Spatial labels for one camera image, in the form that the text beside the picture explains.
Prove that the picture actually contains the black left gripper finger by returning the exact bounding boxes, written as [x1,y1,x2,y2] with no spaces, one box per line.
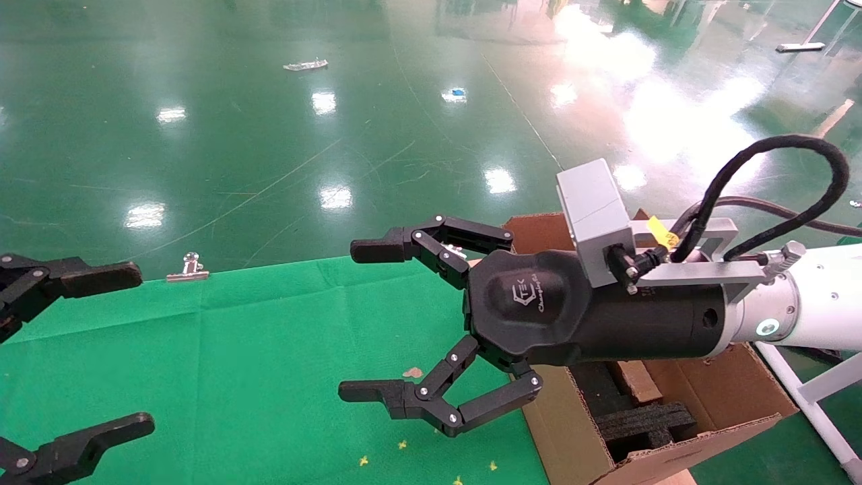
[0,412,156,485]
[0,253,143,344]

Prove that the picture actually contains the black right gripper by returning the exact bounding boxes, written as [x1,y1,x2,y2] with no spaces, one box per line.
[338,216,729,438]

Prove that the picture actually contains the large open cardboard carton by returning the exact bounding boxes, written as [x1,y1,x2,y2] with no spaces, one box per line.
[502,210,799,485]

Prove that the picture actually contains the silver binder clip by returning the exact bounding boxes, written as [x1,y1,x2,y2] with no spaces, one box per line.
[166,251,210,283]

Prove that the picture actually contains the green tablecloth yellow marks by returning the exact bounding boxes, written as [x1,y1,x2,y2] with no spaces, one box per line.
[0,256,554,485]

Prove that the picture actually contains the black foam block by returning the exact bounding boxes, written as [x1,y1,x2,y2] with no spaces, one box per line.
[570,362,635,422]
[595,401,698,463]

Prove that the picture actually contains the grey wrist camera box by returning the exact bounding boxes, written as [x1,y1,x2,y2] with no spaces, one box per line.
[556,158,638,290]

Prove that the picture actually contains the yellow cable tag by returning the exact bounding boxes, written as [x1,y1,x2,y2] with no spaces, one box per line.
[647,216,680,249]

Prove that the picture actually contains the silver camera bracket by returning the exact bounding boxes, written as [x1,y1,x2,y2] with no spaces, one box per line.
[630,217,770,298]

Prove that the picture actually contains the white metal table frame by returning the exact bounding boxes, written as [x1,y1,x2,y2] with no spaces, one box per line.
[754,340,862,483]

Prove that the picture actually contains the black sleeved cable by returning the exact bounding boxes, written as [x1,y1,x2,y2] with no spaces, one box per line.
[669,135,851,264]

